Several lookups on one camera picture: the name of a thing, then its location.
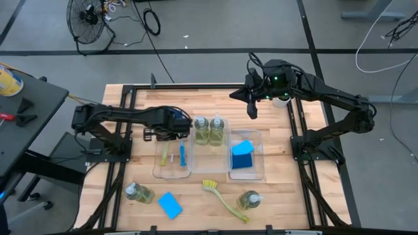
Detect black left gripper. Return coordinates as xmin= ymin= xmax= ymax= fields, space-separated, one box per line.
xmin=143 ymin=112 xmax=193 ymax=142

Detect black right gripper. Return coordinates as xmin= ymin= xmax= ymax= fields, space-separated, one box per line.
xmin=229 ymin=73 xmax=275 ymax=120

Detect clear green dish soap bottle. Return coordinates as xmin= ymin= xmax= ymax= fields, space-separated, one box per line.
xmin=236 ymin=190 xmax=264 ymax=212
xmin=125 ymin=181 xmax=155 ymax=205
xmin=194 ymin=116 xmax=210 ymax=146
xmin=209 ymin=112 xmax=225 ymax=147

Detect blue dish brush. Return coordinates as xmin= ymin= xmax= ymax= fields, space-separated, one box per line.
xmin=174 ymin=109 xmax=187 ymax=167

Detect dark blue sponge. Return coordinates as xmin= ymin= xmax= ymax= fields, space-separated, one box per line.
xmin=231 ymin=152 xmax=254 ymax=170

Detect white pot with small plant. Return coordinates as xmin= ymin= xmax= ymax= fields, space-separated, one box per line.
xmin=272 ymin=96 xmax=291 ymax=109

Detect clear shallow plastic tray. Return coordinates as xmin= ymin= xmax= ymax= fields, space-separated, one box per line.
xmin=152 ymin=135 xmax=192 ymax=180

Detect clear tall plastic bin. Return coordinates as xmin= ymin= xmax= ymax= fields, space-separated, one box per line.
xmin=188 ymin=116 xmax=232 ymax=174

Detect clear low plastic bin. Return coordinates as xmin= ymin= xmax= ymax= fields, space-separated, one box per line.
xmin=227 ymin=129 xmax=265 ymax=181

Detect black floor fan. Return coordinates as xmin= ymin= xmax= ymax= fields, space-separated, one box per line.
xmin=66 ymin=0 xmax=116 ymax=55

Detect black side table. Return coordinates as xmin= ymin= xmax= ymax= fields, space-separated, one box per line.
xmin=0 ymin=63 xmax=88 ymax=213

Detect black triangular part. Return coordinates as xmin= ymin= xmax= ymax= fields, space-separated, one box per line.
xmin=14 ymin=114 xmax=38 ymax=128
xmin=16 ymin=97 xmax=35 ymax=114

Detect grey desk foot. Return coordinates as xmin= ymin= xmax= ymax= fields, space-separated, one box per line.
xmin=341 ymin=0 xmax=406 ymax=20

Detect yellow and white roll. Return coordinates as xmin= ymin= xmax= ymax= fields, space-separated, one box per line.
xmin=0 ymin=64 xmax=24 ymax=97

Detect black floor cable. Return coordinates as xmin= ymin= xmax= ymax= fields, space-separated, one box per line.
xmin=389 ymin=54 xmax=418 ymax=163
xmin=132 ymin=0 xmax=176 ymax=84

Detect yellow cable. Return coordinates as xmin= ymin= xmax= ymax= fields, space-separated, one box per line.
xmin=67 ymin=93 xmax=86 ymax=104

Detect black coiled cable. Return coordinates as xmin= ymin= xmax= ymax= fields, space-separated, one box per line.
xmin=142 ymin=8 xmax=161 ymax=37

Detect white floor cable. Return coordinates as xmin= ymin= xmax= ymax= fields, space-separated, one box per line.
xmin=355 ymin=0 xmax=418 ymax=74

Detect white cords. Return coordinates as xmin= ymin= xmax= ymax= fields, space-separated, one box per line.
xmin=103 ymin=0 xmax=127 ymax=13

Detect black cable bundle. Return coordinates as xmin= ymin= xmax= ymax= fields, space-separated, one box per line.
xmin=385 ymin=11 xmax=418 ymax=42

